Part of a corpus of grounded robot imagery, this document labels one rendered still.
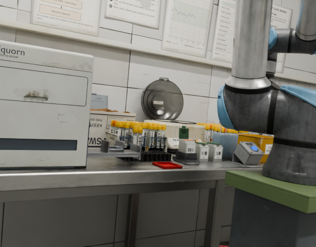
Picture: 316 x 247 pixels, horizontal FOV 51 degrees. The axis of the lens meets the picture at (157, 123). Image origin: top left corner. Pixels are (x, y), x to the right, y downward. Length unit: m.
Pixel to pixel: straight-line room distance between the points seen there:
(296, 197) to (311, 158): 0.15
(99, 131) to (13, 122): 0.45
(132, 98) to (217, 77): 0.56
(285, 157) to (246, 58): 0.26
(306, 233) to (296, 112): 0.27
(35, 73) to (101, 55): 0.77
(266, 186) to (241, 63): 0.30
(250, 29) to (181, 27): 1.02
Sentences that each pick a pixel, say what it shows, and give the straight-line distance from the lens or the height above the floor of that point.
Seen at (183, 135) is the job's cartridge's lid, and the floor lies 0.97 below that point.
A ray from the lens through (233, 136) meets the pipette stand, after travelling 1.33.
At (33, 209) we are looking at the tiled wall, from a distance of 1.59.
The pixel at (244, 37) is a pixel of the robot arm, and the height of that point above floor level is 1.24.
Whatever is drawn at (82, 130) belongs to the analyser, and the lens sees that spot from 0.89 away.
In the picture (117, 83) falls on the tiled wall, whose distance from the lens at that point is 1.62.
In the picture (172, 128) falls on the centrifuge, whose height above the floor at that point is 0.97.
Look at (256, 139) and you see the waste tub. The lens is 1.33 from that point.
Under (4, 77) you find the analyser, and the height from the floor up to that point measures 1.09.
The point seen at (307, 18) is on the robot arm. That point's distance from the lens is 1.01.
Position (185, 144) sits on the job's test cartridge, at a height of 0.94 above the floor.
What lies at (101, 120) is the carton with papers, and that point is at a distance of 1.22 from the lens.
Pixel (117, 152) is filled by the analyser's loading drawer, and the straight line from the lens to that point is 0.96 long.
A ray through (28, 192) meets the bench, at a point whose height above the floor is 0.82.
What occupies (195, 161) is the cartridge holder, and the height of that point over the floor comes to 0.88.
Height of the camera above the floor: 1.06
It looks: 3 degrees down
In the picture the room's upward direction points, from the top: 5 degrees clockwise
